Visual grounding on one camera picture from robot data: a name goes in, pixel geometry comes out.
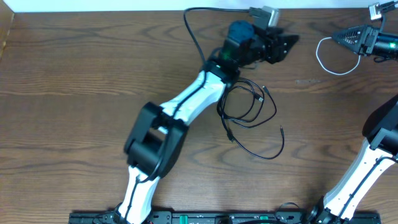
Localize white USB cable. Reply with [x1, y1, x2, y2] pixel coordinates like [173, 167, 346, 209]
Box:
[315, 36, 362, 77]

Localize black right camera cable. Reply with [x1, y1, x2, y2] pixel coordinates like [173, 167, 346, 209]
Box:
[379, 0, 398, 15]

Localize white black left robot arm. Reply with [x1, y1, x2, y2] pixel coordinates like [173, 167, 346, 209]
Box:
[115, 21, 299, 223]

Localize black USB cable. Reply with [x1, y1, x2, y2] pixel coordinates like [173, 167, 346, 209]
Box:
[217, 77, 285, 161]
[216, 77, 278, 129]

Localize black camera cable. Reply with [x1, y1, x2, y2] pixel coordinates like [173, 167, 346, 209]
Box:
[124, 6, 251, 224]
[379, 0, 398, 15]

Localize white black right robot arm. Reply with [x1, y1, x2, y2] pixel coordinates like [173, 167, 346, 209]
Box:
[304, 25, 397, 224]

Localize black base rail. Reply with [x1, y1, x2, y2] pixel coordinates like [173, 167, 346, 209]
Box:
[68, 202, 382, 224]

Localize black left camera cable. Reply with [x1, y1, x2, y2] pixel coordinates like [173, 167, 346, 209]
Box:
[124, 6, 251, 224]

